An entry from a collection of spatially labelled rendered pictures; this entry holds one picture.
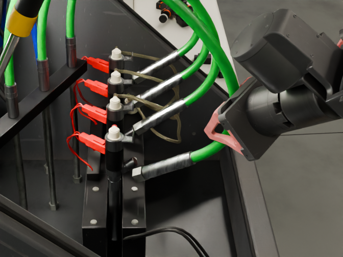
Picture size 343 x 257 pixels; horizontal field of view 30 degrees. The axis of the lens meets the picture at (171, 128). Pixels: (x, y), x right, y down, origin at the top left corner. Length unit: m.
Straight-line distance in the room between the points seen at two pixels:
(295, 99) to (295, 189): 2.01
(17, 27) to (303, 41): 0.27
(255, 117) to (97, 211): 0.41
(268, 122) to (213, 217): 0.58
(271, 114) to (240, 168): 0.51
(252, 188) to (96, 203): 0.28
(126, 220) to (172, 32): 0.65
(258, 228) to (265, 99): 0.42
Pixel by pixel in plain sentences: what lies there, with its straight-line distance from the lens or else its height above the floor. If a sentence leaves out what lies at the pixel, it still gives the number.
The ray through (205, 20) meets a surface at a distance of 0.94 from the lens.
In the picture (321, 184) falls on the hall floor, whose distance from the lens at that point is 2.71.
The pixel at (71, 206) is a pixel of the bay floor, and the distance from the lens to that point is 1.27.
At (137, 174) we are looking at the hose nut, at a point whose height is 1.13.
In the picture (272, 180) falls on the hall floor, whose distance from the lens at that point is 2.68.
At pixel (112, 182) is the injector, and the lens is 1.00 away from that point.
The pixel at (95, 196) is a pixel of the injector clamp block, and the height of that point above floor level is 0.98.
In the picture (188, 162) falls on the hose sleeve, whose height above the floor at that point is 1.17.
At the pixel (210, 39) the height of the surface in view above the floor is 1.35.
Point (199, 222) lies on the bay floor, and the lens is 1.24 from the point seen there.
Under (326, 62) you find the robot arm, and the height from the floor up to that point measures 1.39.
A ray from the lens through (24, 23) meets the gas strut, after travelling 0.50.
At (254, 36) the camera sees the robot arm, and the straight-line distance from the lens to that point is 0.62.
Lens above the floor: 1.68
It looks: 35 degrees down
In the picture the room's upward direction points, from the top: 3 degrees clockwise
